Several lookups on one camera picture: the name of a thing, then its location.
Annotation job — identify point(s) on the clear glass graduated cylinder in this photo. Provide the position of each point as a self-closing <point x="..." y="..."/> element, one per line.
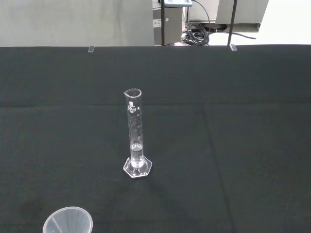
<point x="134" y="136"/>

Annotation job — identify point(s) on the black bench cloth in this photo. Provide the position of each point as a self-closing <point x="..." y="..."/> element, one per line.
<point x="218" y="145"/>

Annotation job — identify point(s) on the clear tape strip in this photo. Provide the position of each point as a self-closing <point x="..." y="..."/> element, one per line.
<point x="91" y="49"/>
<point x="233" y="47"/>

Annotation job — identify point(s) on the grey metal cabinet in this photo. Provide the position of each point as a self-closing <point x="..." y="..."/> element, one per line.
<point x="170" y="24"/>

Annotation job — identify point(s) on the black tripod pole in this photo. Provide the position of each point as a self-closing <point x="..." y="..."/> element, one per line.
<point x="232" y="24"/>

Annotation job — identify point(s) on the clear plastic funnel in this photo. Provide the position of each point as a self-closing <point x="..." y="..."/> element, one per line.
<point x="73" y="218"/>

